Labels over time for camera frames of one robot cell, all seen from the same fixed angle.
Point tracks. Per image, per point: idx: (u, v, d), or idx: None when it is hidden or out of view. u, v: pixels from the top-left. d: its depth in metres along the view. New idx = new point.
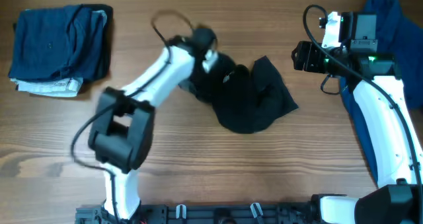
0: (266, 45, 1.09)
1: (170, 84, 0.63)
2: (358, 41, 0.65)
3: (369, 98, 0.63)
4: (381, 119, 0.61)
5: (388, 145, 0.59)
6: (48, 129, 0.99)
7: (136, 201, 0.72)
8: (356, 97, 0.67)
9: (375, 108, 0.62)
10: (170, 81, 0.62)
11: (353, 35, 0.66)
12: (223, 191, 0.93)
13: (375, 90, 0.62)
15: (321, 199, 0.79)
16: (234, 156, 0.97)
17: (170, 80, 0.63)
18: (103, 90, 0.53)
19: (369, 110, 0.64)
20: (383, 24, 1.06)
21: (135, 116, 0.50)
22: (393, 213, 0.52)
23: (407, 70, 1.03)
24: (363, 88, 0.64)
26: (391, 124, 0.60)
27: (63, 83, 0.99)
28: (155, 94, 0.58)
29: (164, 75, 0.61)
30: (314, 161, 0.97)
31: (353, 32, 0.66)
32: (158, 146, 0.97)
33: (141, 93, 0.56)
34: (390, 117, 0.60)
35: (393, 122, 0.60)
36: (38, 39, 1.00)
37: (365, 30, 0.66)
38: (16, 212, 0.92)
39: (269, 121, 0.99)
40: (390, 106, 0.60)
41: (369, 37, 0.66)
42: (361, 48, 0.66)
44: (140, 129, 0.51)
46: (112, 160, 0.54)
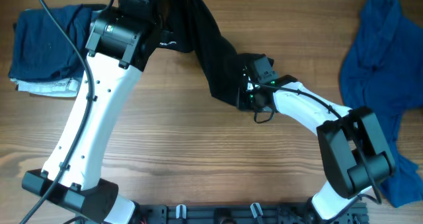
0: (266, 45, 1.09)
1: (104, 135, 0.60)
2: (262, 77, 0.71)
3: (283, 100, 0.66)
4: (295, 106, 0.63)
5: (307, 114, 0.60)
6: (48, 129, 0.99)
7: (131, 207, 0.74)
8: (281, 109, 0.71)
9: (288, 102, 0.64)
10: (102, 137, 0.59)
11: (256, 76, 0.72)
12: (222, 191, 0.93)
13: (283, 92, 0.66)
15: (313, 199, 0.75)
16: (234, 156, 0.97)
17: (100, 137, 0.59)
18: (26, 174, 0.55)
19: (288, 108, 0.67)
20: (383, 24, 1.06)
21: (69, 197, 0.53)
22: (340, 153, 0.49)
23: (407, 71, 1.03)
24: (277, 96, 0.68)
26: (301, 103, 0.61)
27: (63, 83, 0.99)
28: (96, 147, 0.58)
29: (92, 134, 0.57)
30: (314, 161, 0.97)
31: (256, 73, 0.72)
32: (158, 147, 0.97)
33: (78, 156, 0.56)
34: (301, 99, 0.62)
35: (300, 102, 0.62)
36: (38, 39, 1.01)
37: (265, 67, 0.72)
38: (16, 212, 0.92)
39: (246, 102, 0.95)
40: (297, 94, 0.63)
41: (269, 71, 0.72)
42: (268, 82, 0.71)
44: (75, 201, 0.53)
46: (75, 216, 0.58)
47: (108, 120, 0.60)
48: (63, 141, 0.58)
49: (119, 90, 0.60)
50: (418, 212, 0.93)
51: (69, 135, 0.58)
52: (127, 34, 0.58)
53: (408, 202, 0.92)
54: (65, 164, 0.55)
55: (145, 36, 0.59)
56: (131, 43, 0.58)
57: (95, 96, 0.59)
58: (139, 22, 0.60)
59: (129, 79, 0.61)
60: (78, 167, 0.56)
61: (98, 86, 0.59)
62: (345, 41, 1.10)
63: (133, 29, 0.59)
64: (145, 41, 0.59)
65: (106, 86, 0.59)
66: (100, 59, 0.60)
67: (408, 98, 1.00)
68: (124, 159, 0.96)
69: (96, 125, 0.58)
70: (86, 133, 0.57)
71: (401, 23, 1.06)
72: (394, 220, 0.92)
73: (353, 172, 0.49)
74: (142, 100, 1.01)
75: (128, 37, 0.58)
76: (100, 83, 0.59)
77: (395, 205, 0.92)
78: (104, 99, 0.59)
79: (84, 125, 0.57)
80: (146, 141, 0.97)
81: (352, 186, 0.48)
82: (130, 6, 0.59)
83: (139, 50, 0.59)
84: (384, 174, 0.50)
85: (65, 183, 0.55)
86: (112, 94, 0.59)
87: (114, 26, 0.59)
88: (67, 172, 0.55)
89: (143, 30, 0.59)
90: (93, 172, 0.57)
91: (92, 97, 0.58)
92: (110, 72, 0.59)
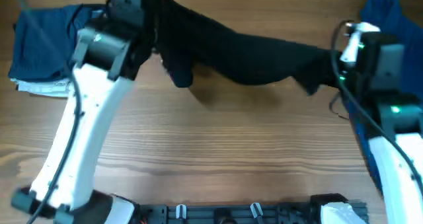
0: None
1: (92, 149, 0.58)
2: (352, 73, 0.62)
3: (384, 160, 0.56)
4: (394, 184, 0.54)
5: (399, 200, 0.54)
6: (48, 129, 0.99)
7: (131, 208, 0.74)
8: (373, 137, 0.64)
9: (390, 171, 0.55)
10: (92, 150, 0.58)
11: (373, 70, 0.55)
12: (223, 191, 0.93)
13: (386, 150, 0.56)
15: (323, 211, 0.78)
16: (234, 156, 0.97)
17: (87, 153, 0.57)
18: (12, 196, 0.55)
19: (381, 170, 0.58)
20: (384, 24, 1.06)
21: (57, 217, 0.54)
22: None
23: (409, 70, 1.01)
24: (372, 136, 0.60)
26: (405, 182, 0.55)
27: (63, 83, 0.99)
28: (84, 165, 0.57)
29: (79, 151, 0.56)
30: (315, 161, 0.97)
31: (375, 66, 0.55)
32: (158, 147, 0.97)
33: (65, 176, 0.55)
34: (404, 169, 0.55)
35: (410, 192, 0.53)
36: (38, 39, 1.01)
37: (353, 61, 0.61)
38: (16, 212, 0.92)
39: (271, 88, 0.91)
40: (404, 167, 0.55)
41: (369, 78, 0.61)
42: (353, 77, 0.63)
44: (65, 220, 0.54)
46: None
47: (96, 133, 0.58)
48: (51, 159, 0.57)
49: (108, 104, 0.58)
50: None
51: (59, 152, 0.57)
52: (117, 43, 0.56)
53: None
54: (54, 185, 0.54)
55: (133, 45, 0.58)
56: (119, 53, 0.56)
57: (82, 112, 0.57)
58: (130, 28, 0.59)
59: (117, 91, 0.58)
60: (67, 187, 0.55)
61: (86, 100, 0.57)
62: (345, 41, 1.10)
63: (122, 37, 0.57)
64: (133, 51, 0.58)
65: (94, 100, 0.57)
66: (87, 70, 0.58)
67: None
68: (124, 159, 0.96)
69: (82, 144, 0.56)
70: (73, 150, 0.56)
71: (402, 23, 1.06)
72: None
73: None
74: (142, 100, 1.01)
75: (117, 47, 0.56)
76: (86, 98, 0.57)
77: None
78: (92, 114, 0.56)
79: (71, 145, 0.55)
80: (146, 141, 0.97)
81: None
82: (123, 12, 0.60)
83: (129, 59, 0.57)
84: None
85: (55, 203, 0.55)
86: (100, 108, 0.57)
87: (102, 34, 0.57)
88: (57, 189, 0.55)
89: (132, 39, 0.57)
90: (83, 187, 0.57)
91: (79, 113, 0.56)
92: (97, 84, 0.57)
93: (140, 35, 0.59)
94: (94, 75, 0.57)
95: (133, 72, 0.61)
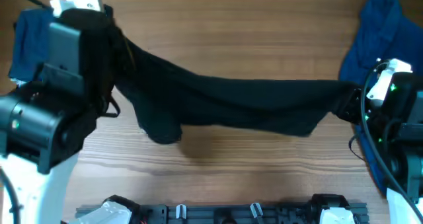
0: (266, 46, 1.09)
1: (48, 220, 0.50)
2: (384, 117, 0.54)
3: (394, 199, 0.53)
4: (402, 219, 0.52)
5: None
6: None
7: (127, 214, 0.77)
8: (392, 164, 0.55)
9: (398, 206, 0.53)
10: (49, 212, 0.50)
11: (404, 112, 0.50)
12: (223, 191, 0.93)
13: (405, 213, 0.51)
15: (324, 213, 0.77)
16: (234, 156, 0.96)
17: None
18: None
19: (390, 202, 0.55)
20: (384, 24, 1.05)
21: None
22: None
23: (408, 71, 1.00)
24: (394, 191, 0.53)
26: None
27: None
28: None
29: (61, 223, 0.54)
30: (314, 161, 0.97)
31: (402, 110, 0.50)
32: (158, 146, 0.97)
33: None
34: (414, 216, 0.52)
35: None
36: (38, 37, 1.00)
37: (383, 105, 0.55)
38: None
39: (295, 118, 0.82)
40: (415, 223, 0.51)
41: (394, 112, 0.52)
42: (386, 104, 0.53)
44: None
46: None
47: (45, 212, 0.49)
48: None
49: (46, 188, 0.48)
50: None
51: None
52: (39, 129, 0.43)
53: None
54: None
55: (67, 122, 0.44)
56: (45, 143, 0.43)
57: (20, 204, 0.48)
58: (69, 102, 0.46)
59: (58, 175, 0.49)
60: None
61: (22, 193, 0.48)
62: (345, 41, 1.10)
63: (50, 112, 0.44)
64: (66, 129, 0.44)
65: (31, 193, 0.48)
66: (14, 162, 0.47)
67: None
68: (124, 159, 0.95)
69: None
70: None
71: (402, 24, 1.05)
72: None
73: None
74: None
75: (44, 125, 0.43)
76: (22, 189, 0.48)
77: None
78: (30, 203, 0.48)
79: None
80: (147, 141, 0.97)
81: None
82: (59, 79, 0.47)
83: (60, 141, 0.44)
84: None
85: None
86: (37, 201, 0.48)
87: (27, 113, 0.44)
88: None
89: (64, 113, 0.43)
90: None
91: (17, 206, 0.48)
92: (29, 180, 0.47)
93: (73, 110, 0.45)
94: (20, 170, 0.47)
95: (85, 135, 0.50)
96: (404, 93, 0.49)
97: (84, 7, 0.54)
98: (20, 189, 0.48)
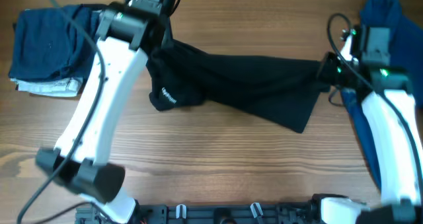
0: (266, 46, 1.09)
1: (120, 105, 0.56)
2: (369, 54, 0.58)
3: (377, 117, 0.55)
4: (386, 140, 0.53)
5: (391, 156, 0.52)
6: (48, 129, 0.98)
7: (133, 203, 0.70)
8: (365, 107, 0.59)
9: (384, 127, 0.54)
10: (118, 102, 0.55)
11: (363, 48, 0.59)
12: (223, 191, 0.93)
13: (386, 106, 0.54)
15: (323, 201, 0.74)
16: (234, 156, 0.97)
17: (113, 111, 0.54)
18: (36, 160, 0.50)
19: (375, 128, 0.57)
20: (384, 23, 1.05)
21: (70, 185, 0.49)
22: None
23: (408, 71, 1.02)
24: (371, 100, 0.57)
26: (398, 141, 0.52)
27: (63, 83, 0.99)
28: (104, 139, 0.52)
29: (104, 115, 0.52)
30: (314, 161, 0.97)
31: (364, 45, 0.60)
32: (158, 147, 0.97)
33: (78, 147, 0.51)
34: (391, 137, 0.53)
35: (400, 141, 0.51)
36: (38, 39, 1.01)
37: (379, 45, 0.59)
38: (15, 212, 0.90)
39: (292, 113, 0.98)
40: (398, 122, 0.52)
41: (381, 51, 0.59)
42: (374, 61, 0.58)
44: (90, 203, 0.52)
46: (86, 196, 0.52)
47: (120, 94, 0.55)
48: (70, 134, 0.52)
49: (131, 69, 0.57)
50: None
51: (82, 113, 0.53)
52: (135, 22, 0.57)
53: None
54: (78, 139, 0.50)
55: (152, 24, 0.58)
56: (139, 30, 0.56)
57: (106, 77, 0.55)
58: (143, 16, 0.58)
59: (137, 63, 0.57)
60: (92, 143, 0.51)
61: (109, 69, 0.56)
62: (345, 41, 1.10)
63: (139, 18, 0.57)
64: (152, 28, 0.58)
65: (117, 68, 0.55)
66: (112, 43, 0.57)
67: None
68: (124, 159, 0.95)
69: (106, 109, 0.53)
70: (102, 99, 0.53)
71: (401, 24, 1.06)
72: None
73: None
74: (143, 99, 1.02)
75: (137, 26, 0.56)
76: (110, 65, 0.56)
77: None
78: (115, 80, 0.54)
79: (96, 104, 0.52)
80: (147, 141, 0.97)
81: None
82: (138, 4, 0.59)
83: (147, 37, 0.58)
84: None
85: (78, 158, 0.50)
86: (123, 74, 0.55)
87: (123, 14, 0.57)
88: (80, 146, 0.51)
89: (149, 20, 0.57)
90: (106, 148, 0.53)
91: (104, 77, 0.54)
92: (121, 55, 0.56)
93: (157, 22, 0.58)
94: (119, 45, 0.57)
95: (146, 46, 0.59)
96: (363, 32, 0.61)
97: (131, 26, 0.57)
98: (109, 64, 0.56)
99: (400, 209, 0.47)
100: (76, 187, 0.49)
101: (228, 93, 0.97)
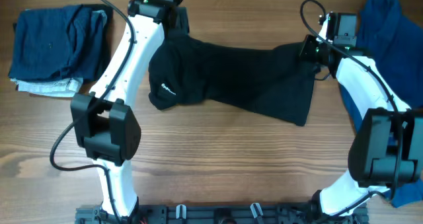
0: (267, 45, 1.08)
1: (142, 66, 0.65)
2: (340, 37, 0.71)
3: (347, 68, 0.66)
4: (359, 81, 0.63)
5: (365, 92, 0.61)
6: (48, 129, 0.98)
7: (134, 197, 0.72)
8: (340, 77, 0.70)
9: (353, 72, 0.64)
10: (144, 61, 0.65)
11: (336, 32, 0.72)
12: (223, 191, 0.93)
13: (355, 64, 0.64)
15: (322, 192, 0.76)
16: (234, 156, 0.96)
17: (139, 67, 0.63)
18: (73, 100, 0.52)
19: (349, 79, 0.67)
20: (383, 24, 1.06)
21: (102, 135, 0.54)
22: (373, 151, 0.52)
23: (408, 71, 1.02)
24: (342, 67, 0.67)
26: (367, 81, 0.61)
27: (63, 83, 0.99)
28: (128, 86, 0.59)
29: (133, 65, 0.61)
30: (314, 161, 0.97)
31: (336, 30, 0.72)
32: (158, 146, 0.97)
33: (111, 92, 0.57)
34: (368, 77, 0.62)
35: (370, 81, 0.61)
36: (38, 39, 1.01)
37: (347, 28, 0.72)
38: (15, 212, 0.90)
39: (292, 99, 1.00)
40: (365, 70, 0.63)
41: (349, 34, 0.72)
42: (343, 43, 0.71)
44: (109, 150, 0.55)
46: (105, 154, 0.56)
47: (144, 55, 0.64)
48: (110, 71, 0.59)
49: (154, 37, 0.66)
50: (416, 212, 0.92)
51: (113, 65, 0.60)
52: (155, 10, 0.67)
53: (408, 201, 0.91)
54: (112, 84, 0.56)
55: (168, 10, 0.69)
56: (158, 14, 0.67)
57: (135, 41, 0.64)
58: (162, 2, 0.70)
59: (157, 37, 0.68)
60: (122, 88, 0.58)
61: (138, 36, 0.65)
62: None
63: (160, 4, 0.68)
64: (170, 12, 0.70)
65: (144, 34, 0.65)
66: (138, 20, 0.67)
67: (408, 98, 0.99)
68: None
69: (135, 61, 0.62)
70: (131, 55, 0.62)
71: (401, 24, 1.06)
72: (395, 220, 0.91)
73: (377, 150, 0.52)
74: (143, 99, 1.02)
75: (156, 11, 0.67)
76: (139, 33, 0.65)
77: (394, 204, 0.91)
78: (143, 43, 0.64)
79: (127, 56, 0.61)
80: (146, 141, 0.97)
81: (370, 171, 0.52)
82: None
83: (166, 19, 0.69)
84: (406, 178, 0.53)
85: (112, 100, 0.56)
86: (149, 39, 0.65)
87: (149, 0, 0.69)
88: (113, 90, 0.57)
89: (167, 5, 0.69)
90: (131, 96, 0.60)
91: (133, 41, 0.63)
92: (147, 26, 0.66)
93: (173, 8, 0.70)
94: (145, 21, 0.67)
95: (164, 26, 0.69)
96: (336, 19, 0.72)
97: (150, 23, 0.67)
98: (137, 32, 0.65)
99: (390, 161, 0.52)
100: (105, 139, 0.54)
101: (229, 84, 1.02)
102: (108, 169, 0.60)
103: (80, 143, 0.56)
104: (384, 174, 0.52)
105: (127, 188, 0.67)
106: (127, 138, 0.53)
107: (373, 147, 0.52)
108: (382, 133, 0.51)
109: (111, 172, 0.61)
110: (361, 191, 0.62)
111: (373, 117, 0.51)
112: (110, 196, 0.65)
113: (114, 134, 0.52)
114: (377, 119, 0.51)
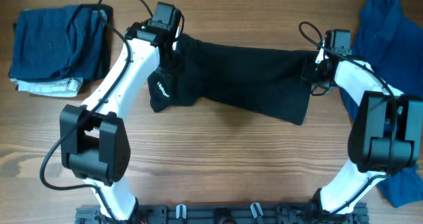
0: (266, 45, 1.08)
1: (136, 86, 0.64)
2: (335, 48, 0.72)
3: (346, 71, 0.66)
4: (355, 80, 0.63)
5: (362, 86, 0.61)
6: (49, 129, 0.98)
7: (131, 200, 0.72)
8: (338, 80, 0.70)
9: (350, 73, 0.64)
10: (138, 82, 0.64)
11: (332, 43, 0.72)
12: (222, 191, 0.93)
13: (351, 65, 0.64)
15: (321, 189, 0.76)
16: (234, 156, 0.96)
17: (133, 86, 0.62)
18: (64, 110, 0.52)
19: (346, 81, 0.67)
20: (383, 24, 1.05)
21: (89, 155, 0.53)
22: (372, 131, 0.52)
23: (408, 70, 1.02)
24: (342, 68, 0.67)
26: (363, 77, 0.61)
27: (63, 83, 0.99)
28: (119, 101, 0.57)
29: (127, 84, 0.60)
30: (314, 161, 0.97)
31: (333, 41, 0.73)
32: (158, 146, 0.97)
33: (104, 105, 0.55)
34: (362, 73, 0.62)
35: (364, 75, 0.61)
36: (38, 39, 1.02)
37: (344, 41, 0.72)
38: (15, 212, 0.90)
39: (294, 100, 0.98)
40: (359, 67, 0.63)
41: (346, 47, 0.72)
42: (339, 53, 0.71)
44: (96, 168, 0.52)
46: (94, 176, 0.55)
47: (139, 75, 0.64)
48: (103, 86, 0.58)
49: (149, 59, 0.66)
50: (416, 212, 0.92)
51: (107, 80, 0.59)
52: (151, 36, 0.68)
53: (408, 201, 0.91)
54: (104, 98, 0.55)
55: (164, 39, 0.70)
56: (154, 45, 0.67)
57: (132, 60, 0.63)
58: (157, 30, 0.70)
59: (153, 59, 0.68)
60: (115, 102, 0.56)
61: (135, 56, 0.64)
62: None
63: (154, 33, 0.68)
64: (165, 41, 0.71)
65: (141, 55, 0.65)
66: (136, 42, 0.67)
67: None
68: None
69: (129, 80, 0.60)
70: (127, 73, 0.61)
71: (401, 24, 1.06)
72: (395, 220, 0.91)
73: (375, 129, 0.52)
74: (142, 99, 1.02)
75: (151, 39, 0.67)
76: (135, 53, 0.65)
77: (394, 204, 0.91)
78: (139, 63, 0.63)
79: (123, 74, 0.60)
80: (146, 141, 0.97)
81: (368, 152, 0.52)
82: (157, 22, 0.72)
83: (162, 48, 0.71)
84: (402, 162, 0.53)
85: (103, 113, 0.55)
86: (145, 60, 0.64)
87: (147, 28, 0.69)
88: (106, 104, 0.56)
89: (162, 32, 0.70)
90: (123, 112, 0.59)
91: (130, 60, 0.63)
92: (143, 48, 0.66)
93: (169, 37, 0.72)
94: (141, 44, 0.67)
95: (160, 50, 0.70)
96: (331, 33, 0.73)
97: (148, 46, 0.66)
98: (134, 53, 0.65)
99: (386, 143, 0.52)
100: (92, 160, 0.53)
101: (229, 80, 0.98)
102: (99, 187, 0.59)
103: (65, 162, 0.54)
104: (383, 156, 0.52)
105: (123, 194, 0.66)
106: (116, 155, 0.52)
107: (371, 128, 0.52)
108: (378, 114, 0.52)
109: (102, 189, 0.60)
110: (361, 179, 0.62)
111: (369, 98, 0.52)
112: (106, 203, 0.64)
113: (102, 151, 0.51)
114: (371, 101, 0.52)
